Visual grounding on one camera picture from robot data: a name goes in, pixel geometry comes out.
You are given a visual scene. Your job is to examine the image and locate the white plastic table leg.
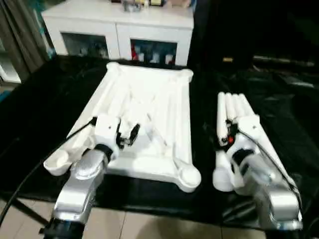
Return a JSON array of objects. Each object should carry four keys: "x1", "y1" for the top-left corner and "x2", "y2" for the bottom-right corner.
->
[
  {"x1": 233, "y1": 93, "x2": 247, "y2": 121},
  {"x1": 212, "y1": 91, "x2": 237, "y2": 192},
  {"x1": 239, "y1": 94, "x2": 279, "y2": 165},
  {"x1": 225, "y1": 92, "x2": 250, "y2": 195}
]

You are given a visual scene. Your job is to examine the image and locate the white plastic table top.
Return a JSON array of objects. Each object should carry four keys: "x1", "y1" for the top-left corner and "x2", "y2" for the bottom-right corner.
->
[{"x1": 43, "y1": 62, "x2": 202, "y2": 193}]

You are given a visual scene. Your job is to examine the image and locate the dark metal rod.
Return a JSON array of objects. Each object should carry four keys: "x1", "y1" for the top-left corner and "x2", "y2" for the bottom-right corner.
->
[{"x1": 253, "y1": 55, "x2": 316, "y2": 67}]

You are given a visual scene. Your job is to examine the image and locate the black table mat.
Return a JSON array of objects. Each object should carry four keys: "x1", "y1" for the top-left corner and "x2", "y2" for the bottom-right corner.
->
[{"x1": 0, "y1": 54, "x2": 319, "y2": 225}]

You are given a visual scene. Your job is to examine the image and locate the black backdrop cloth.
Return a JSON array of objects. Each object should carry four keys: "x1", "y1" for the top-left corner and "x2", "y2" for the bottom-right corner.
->
[{"x1": 188, "y1": 0, "x2": 319, "y2": 73}]

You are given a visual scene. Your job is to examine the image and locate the white glass-door cabinet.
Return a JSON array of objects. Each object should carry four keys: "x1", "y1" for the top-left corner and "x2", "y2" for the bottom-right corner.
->
[{"x1": 41, "y1": 2, "x2": 195, "y2": 67}]

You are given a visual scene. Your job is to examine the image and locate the grey window curtain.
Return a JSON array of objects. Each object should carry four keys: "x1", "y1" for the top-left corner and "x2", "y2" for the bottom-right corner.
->
[{"x1": 0, "y1": 0, "x2": 54, "y2": 82}]

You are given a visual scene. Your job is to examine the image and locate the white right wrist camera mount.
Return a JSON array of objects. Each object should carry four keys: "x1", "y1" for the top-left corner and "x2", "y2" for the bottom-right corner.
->
[{"x1": 233, "y1": 116, "x2": 262, "y2": 160}]

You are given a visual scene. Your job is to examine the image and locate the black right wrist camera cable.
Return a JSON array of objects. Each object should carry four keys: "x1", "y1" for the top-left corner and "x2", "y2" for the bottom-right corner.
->
[{"x1": 236, "y1": 124, "x2": 304, "y2": 210}]

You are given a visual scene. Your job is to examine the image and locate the black metal table frame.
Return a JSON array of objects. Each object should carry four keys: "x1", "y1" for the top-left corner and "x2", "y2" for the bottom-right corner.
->
[{"x1": 9, "y1": 196, "x2": 50, "y2": 225}]

